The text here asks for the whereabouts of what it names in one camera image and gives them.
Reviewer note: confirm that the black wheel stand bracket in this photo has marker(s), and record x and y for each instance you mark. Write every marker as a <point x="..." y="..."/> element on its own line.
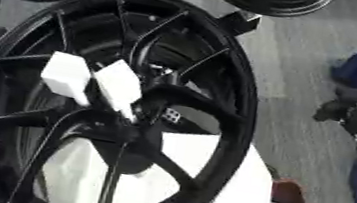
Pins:
<point x="238" y="22"/>

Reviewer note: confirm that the black spoked wheel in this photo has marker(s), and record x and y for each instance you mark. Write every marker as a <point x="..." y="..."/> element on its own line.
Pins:
<point x="227" y="114"/>

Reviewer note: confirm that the white pin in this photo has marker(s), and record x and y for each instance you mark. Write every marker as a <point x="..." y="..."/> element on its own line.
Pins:
<point x="117" y="86"/>
<point x="64" y="77"/>

